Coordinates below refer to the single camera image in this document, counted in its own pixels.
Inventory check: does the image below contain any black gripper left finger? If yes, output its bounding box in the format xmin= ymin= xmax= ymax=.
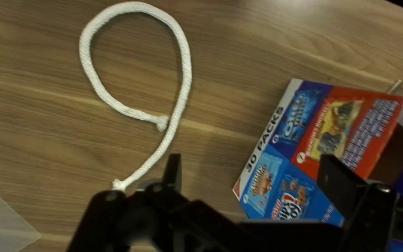
xmin=67 ymin=153 xmax=241 ymax=252

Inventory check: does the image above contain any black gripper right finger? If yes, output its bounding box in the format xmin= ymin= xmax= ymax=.
xmin=316 ymin=153 xmax=400 ymax=252

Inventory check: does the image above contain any white rope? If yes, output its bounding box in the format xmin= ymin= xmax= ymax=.
xmin=78 ymin=0 xmax=193 ymax=194

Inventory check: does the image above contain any blue snack cardboard box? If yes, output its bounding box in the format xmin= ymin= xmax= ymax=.
xmin=231 ymin=77 xmax=403 ymax=229

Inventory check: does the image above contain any clear plastic sheet patch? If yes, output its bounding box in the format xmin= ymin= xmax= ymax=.
xmin=0 ymin=184 xmax=42 ymax=252

